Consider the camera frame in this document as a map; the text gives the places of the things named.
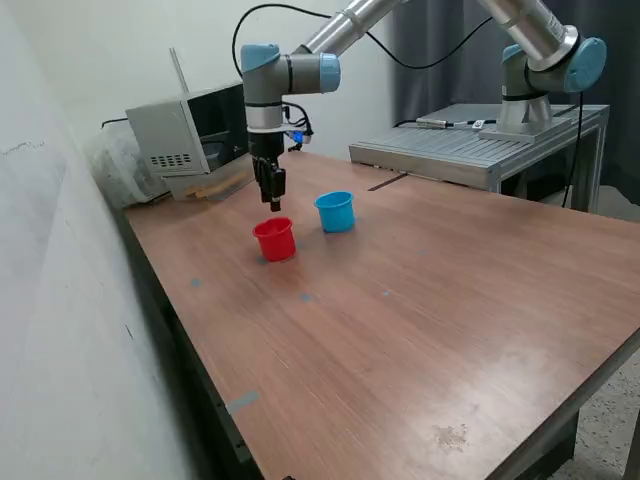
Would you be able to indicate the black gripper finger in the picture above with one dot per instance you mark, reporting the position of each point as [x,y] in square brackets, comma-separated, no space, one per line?
[278,190]
[262,180]

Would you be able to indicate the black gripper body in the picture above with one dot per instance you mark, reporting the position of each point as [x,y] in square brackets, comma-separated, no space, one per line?
[266,144]

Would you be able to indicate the aluminium robot base table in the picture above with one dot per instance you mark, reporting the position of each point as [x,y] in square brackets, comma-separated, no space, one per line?
[450,150]

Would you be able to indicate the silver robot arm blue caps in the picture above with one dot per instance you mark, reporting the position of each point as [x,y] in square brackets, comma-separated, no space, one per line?
[290,67]

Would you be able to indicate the wooden stick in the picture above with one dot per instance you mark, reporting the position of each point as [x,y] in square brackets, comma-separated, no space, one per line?
[220,187]

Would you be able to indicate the red plastic cup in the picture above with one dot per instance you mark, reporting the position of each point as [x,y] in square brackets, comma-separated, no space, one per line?
[274,245]

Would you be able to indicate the blue plastic cup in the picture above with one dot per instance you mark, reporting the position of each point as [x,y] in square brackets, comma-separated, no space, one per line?
[336,217]

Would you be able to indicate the silver microwave oven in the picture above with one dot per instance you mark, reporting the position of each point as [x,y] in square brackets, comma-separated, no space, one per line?
[165,135]

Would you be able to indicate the thin white rod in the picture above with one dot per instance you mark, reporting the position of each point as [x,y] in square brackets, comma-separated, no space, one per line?
[179,72]

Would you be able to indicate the clear plastic bag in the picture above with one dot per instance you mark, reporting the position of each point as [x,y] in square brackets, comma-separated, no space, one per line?
[120,170]

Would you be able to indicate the metal cylinder device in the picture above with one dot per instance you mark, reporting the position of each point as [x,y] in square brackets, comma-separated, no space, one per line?
[432,123]

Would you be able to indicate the dark grey curtain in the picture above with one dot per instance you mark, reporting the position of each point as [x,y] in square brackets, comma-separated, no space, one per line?
[450,85]

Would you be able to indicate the small white tag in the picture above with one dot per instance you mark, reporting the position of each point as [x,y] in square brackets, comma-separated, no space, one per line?
[478,124]

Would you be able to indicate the grey tape strip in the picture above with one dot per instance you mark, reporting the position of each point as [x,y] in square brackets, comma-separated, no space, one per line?
[242,402]

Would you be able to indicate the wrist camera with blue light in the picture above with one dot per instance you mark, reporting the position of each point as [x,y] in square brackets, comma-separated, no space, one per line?
[297,136]

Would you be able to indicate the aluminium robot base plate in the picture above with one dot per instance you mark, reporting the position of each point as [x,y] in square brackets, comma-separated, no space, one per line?
[530,132]

